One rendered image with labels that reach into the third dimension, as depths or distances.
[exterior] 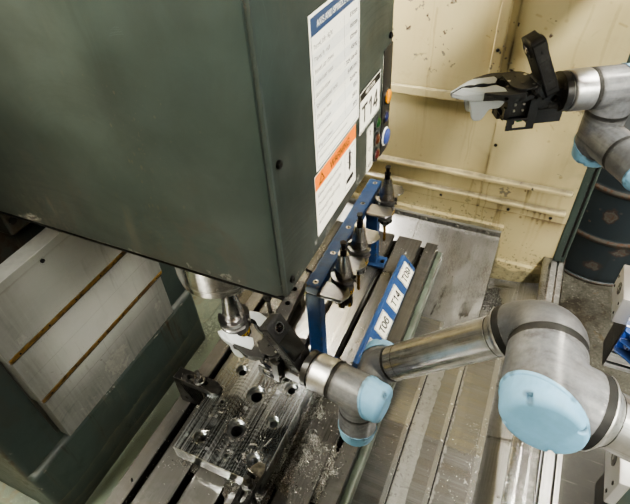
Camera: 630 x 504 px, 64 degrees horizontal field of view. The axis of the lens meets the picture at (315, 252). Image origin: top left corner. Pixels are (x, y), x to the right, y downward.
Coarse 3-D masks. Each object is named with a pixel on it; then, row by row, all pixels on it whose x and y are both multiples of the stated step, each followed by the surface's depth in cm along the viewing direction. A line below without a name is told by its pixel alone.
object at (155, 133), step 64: (0, 0) 55; (64, 0) 51; (128, 0) 48; (192, 0) 45; (256, 0) 45; (320, 0) 57; (384, 0) 77; (0, 64) 62; (64, 64) 57; (128, 64) 53; (192, 64) 50; (256, 64) 48; (0, 128) 71; (64, 128) 65; (128, 128) 60; (192, 128) 56; (256, 128) 52; (0, 192) 83; (64, 192) 75; (128, 192) 68; (192, 192) 63; (256, 192) 58; (192, 256) 72; (256, 256) 66
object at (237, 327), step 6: (246, 306) 103; (246, 312) 102; (222, 318) 101; (246, 318) 103; (222, 324) 100; (228, 324) 100; (234, 324) 100; (240, 324) 100; (228, 330) 101; (234, 330) 101; (240, 330) 101
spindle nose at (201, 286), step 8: (176, 272) 88; (184, 272) 84; (184, 280) 86; (192, 280) 85; (200, 280) 84; (208, 280) 84; (216, 280) 84; (192, 288) 86; (200, 288) 86; (208, 288) 85; (216, 288) 85; (224, 288) 85; (232, 288) 86; (240, 288) 87; (200, 296) 87; (208, 296) 87; (216, 296) 87; (224, 296) 87
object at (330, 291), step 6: (324, 282) 123; (330, 282) 123; (324, 288) 121; (330, 288) 121; (336, 288) 121; (342, 288) 121; (348, 288) 121; (318, 294) 120; (324, 294) 120; (330, 294) 120; (336, 294) 120; (342, 294) 120; (348, 294) 120; (330, 300) 119; (336, 300) 118; (342, 300) 118
